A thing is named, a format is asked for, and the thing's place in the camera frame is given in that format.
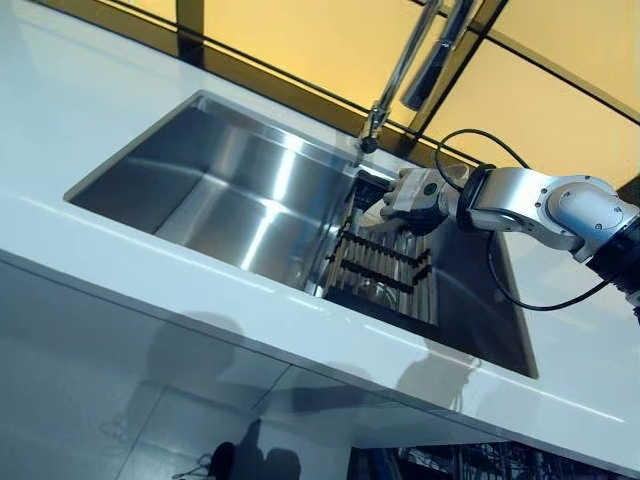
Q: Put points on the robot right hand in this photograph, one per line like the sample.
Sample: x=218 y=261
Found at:
x=420 y=192

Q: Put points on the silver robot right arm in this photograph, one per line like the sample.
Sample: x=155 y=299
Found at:
x=505 y=200

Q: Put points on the built-in dishwasher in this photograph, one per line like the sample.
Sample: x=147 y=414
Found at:
x=450 y=465

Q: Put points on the black dish drying rack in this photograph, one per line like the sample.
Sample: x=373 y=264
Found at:
x=380 y=260

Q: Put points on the chrome pull-down kitchen faucet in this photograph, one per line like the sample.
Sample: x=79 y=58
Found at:
x=395 y=80

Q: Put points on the stainless steel sink basin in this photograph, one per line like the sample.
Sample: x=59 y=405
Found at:
x=210 y=200

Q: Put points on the white glossy cabinet door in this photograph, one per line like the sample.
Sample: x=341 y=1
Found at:
x=320 y=430
x=75 y=375

